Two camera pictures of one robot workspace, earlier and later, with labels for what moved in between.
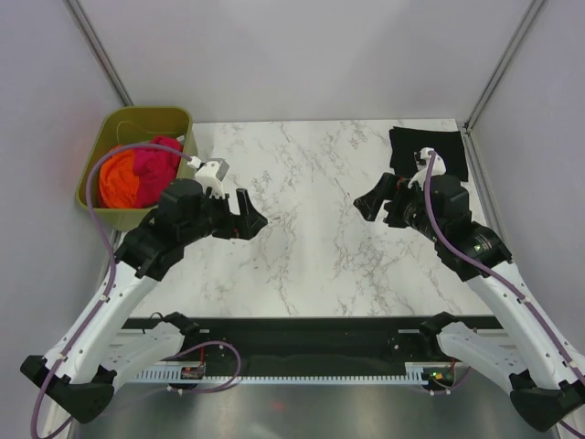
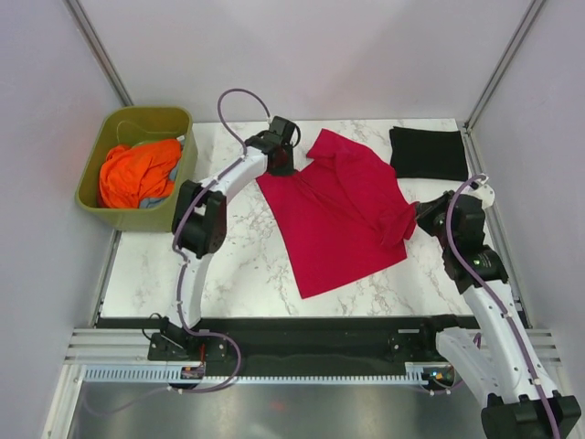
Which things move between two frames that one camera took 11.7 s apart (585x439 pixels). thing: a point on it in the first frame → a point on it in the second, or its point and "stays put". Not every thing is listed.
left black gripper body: (216, 219) → (288, 165)
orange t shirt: (119, 179) stays put
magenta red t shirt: (155, 168) → (343, 219)
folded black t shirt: (406, 141) stays put
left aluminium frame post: (98, 52) stays put
